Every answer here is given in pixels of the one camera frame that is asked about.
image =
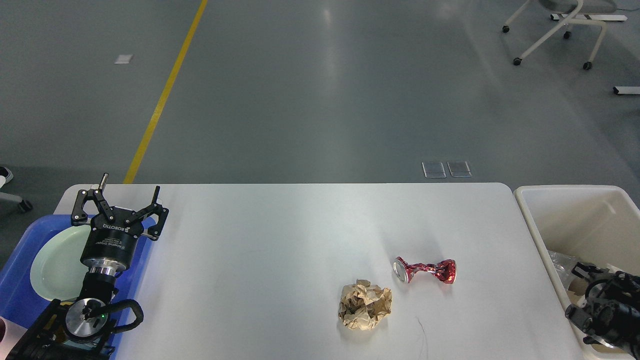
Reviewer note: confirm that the floor plate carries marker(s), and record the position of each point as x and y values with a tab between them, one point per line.
459	169
434	170

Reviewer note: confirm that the mint green plate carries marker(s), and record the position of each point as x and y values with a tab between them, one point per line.
57	271

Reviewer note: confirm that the blue plastic tray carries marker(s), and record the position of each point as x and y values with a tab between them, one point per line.
19	301

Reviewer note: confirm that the crushed red can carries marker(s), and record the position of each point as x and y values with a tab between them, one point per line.
444	271

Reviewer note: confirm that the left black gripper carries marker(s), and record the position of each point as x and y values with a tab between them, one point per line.
112	242

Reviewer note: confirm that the white floor bar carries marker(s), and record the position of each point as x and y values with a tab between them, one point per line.
626	90

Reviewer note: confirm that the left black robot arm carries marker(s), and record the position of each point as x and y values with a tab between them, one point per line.
80	327

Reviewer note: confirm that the right floor plate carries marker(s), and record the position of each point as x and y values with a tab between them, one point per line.
459	169

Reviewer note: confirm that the crumpled brown paper ball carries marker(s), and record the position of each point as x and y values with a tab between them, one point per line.
363	305

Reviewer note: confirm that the brown paper bag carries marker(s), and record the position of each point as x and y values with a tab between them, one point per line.
577	290

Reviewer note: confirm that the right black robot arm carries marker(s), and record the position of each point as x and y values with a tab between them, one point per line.
610	315

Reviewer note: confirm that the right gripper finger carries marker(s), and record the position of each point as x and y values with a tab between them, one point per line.
588	271

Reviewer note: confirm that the white rolling chair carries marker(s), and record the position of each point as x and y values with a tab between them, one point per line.
574	12

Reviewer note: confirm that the person leg and shoe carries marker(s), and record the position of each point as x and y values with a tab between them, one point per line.
6	176

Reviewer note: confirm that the left floor plate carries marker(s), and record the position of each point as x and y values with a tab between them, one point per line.
434	170

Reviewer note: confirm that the white furniture leg with caster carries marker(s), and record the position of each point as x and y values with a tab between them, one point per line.
10	203

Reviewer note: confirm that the white floor label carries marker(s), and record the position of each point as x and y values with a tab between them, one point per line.
123	59

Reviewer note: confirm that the square aluminium foil tray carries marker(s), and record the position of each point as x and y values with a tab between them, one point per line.
564	265

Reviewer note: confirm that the beige plastic bin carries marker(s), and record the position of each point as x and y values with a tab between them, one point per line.
597	224

